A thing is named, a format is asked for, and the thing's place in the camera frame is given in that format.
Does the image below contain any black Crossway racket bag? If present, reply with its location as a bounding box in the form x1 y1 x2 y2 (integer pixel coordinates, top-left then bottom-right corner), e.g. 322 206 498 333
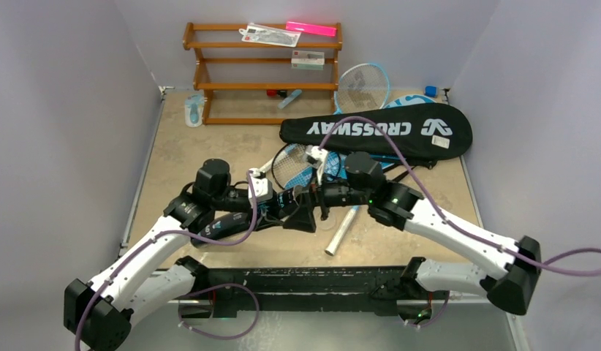
279 103 473 161

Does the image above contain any clear plastic tube lid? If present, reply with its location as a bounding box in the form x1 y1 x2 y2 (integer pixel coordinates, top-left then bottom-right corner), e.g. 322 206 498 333
317 214 337 231

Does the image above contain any black shuttlecock tube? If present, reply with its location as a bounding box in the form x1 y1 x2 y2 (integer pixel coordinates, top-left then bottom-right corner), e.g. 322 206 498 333
197 189 299 241

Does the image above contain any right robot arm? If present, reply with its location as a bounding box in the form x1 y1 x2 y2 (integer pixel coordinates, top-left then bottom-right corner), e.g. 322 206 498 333
271 151 541 315

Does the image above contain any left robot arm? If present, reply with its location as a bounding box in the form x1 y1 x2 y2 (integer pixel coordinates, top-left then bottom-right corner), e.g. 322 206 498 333
64 159 276 350

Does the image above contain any light blue badminton racket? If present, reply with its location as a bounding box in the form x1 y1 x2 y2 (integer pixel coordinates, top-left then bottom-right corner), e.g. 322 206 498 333
334 63 390 114

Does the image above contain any blue racket bag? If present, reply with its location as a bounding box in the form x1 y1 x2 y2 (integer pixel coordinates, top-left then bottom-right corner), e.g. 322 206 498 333
281 93 439 195

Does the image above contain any light blue packaged item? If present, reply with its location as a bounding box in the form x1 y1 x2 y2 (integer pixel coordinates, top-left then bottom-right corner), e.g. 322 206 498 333
184 94 205 128

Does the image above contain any small blue cube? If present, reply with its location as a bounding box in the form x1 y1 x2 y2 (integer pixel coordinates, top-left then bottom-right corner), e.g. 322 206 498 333
424 86 439 98

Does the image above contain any light blue strip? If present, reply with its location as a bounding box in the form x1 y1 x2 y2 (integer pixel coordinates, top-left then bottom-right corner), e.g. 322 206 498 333
277 89 303 110

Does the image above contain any red black small object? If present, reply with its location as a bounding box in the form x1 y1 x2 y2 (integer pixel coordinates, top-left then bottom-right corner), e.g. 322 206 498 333
266 89 288 98

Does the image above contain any white green box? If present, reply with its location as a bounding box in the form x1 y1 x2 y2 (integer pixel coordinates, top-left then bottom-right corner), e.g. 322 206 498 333
290 50 325 71

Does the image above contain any wooden shelf rack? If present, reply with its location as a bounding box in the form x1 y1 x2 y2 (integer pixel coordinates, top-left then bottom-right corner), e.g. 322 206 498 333
182 22 344 125

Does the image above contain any pink bar on shelf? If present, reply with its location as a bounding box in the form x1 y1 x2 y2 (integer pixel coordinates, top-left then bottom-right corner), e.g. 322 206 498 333
285 21 337 37

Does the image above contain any white blister package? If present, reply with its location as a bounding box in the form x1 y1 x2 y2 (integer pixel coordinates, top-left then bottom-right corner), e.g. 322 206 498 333
238 23 301 48

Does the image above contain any white racket handle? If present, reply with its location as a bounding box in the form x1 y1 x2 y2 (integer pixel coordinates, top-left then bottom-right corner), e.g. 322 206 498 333
325 205 360 256

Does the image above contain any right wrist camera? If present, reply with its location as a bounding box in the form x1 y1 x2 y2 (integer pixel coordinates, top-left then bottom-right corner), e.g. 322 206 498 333
303 146 328 185

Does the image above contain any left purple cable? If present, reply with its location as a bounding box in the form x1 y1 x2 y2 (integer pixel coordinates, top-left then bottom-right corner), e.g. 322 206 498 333
73 172 260 351

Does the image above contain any purple cable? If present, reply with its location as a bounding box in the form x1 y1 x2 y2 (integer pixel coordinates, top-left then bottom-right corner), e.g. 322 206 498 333
73 172 260 351
319 116 601 331

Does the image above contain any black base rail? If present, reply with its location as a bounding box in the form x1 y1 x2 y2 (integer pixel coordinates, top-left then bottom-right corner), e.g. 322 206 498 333
174 257 447 319

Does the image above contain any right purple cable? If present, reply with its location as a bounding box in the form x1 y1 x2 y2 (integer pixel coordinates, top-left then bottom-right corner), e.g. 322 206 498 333
319 116 601 331

